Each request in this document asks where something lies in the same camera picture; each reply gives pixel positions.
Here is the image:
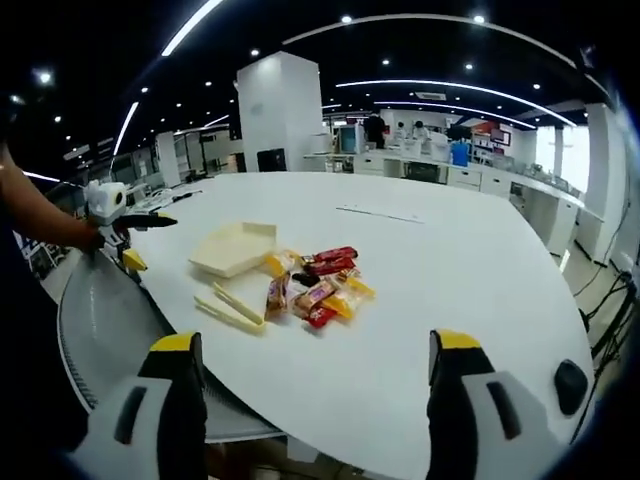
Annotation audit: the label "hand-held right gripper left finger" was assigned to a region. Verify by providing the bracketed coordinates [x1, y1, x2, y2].
[64, 330, 209, 480]

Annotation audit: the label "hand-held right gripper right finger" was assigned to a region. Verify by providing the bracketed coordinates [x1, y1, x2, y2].
[425, 328, 569, 480]

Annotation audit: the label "cream square container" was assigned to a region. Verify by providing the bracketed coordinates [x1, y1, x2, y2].
[188, 222, 278, 279]

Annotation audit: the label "cream food tongs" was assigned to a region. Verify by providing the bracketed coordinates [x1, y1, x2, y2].
[193, 282, 267, 336]

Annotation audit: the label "pile of packaged food snacks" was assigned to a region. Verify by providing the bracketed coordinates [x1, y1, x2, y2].
[259, 246, 376, 330]

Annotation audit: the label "grey curved ribbed panel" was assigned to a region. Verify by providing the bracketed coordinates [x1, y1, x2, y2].
[56, 244, 286, 444]

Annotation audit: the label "ceiling light strip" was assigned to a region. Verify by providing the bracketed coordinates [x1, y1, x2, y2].
[334, 78, 577, 127]
[160, 0, 226, 57]
[112, 101, 141, 157]

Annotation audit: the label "black computer mouse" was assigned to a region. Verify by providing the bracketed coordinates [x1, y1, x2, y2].
[553, 358, 590, 416]

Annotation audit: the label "black box at pillar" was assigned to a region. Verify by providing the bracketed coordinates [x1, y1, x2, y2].
[256, 148, 287, 174]

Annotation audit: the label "person's dark clothing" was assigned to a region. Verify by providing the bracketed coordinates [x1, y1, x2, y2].
[0, 219, 96, 480]

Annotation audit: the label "white square pillar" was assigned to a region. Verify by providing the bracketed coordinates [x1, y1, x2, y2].
[236, 51, 324, 174]

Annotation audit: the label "bundle of black cables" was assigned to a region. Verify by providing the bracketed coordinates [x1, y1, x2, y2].
[574, 267, 640, 361]

